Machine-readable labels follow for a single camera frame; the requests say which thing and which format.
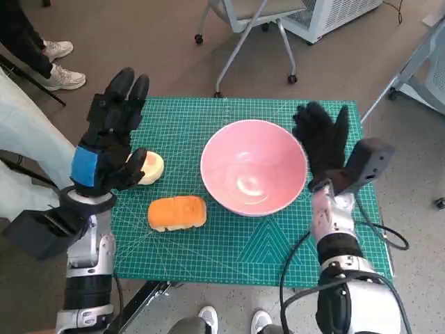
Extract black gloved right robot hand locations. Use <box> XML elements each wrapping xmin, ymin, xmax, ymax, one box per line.
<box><xmin>291</xmin><ymin>101</ymin><xmax>350</xmax><ymax>181</ymax></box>

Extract black left robot hand, blue tape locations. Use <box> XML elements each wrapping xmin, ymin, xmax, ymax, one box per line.
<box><xmin>69</xmin><ymin>67</ymin><xmax>151</xmax><ymax>191</ymax></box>

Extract round pale toy bread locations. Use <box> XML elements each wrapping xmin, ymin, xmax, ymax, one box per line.
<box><xmin>125</xmin><ymin>150</ymin><xmax>165</xmax><ymax>186</ymax></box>

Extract pink bowl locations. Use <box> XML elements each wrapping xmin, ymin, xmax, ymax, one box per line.
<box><xmin>200</xmin><ymin>119</ymin><xmax>309</xmax><ymax>217</ymax></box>

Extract orange oblong toy bread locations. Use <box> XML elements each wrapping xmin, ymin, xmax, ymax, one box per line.
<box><xmin>147</xmin><ymin>195</ymin><xmax>209</xmax><ymax>233</ymax></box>

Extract black stand leg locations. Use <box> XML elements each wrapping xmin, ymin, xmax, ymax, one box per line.
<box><xmin>0</xmin><ymin>51</ymin><xmax>67</xmax><ymax>107</ymax></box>

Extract person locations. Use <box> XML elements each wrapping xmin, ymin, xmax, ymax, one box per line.
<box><xmin>0</xmin><ymin>0</ymin><xmax>87</xmax><ymax>92</ymax></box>
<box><xmin>0</xmin><ymin>67</ymin><xmax>78</xmax><ymax>221</ymax></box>

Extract green cutting mat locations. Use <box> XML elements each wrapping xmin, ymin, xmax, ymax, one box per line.
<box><xmin>110</xmin><ymin>97</ymin><xmax>396</xmax><ymax>289</ymax></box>

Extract white cabinet with grille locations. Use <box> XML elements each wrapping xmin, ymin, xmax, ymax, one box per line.
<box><xmin>281</xmin><ymin>0</ymin><xmax>382</xmax><ymax>45</ymax></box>

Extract grey office chair on castors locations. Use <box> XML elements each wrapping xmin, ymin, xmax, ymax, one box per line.
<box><xmin>194</xmin><ymin>0</ymin><xmax>309</xmax><ymax>98</ymax></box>

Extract white shoe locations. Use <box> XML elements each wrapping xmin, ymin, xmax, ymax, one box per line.
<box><xmin>250</xmin><ymin>308</ymin><xmax>273</xmax><ymax>334</ymax></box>
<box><xmin>197</xmin><ymin>305</ymin><xmax>219</xmax><ymax>334</ymax></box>

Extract dark grey leg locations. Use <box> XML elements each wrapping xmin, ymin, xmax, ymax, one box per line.
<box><xmin>170</xmin><ymin>316</ymin><xmax>211</xmax><ymax>334</ymax></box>
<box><xmin>259</xmin><ymin>323</ymin><xmax>296</xmax><ymax>334</ymax></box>

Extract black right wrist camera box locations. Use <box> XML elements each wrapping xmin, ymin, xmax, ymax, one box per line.
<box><xmin>333</xmin><ymin>137</ymin><xmax>396</xmax><ymax>194</ymax></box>

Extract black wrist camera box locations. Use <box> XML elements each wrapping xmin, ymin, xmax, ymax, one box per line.
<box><xmin>3</xmin><ymin>205</ymin><xmax>88</xmax><ymax>260</ymax></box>
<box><xmin>333</xmin><ymin>137</ymin><xmax>396</xmax><ymax>194</ymax></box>

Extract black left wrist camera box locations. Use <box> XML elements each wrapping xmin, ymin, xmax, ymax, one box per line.
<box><xmin>3</xmin><ymin>205</ymin><xmax>88</xmax><ymax>260</ymax></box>

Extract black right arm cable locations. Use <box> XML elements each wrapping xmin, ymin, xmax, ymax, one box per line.
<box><xmin>279</xmin><ymin>229</ymin><xmax>314</xmax><ymax>334</ymax></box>

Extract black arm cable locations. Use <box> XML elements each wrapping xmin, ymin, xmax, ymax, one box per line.
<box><xmin>111</xmin><ymin>273</ymin><xmax>125</xmax><ymax>319</ymax></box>
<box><xmin>279</xmin><ymin>229</ymin><xmax>314</xmax><ymax>334</ymax></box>

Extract thin black floor cable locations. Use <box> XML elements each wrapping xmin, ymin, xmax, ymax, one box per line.
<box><xmin>382</xmin><ymin>0</ymin><xmax>403</xmax><ymax>25</ymax></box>

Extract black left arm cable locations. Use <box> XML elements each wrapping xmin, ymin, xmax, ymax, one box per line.
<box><xmin>111</xmin><ymin>273</ymin><xmax>125</xmax><ymax>319</ymax></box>

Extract black metal table rail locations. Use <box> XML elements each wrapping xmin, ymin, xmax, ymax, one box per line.
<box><xmin>104</xmin><ymin>280</ymin><xmax>185</xmax><ymax>334</ymax></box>

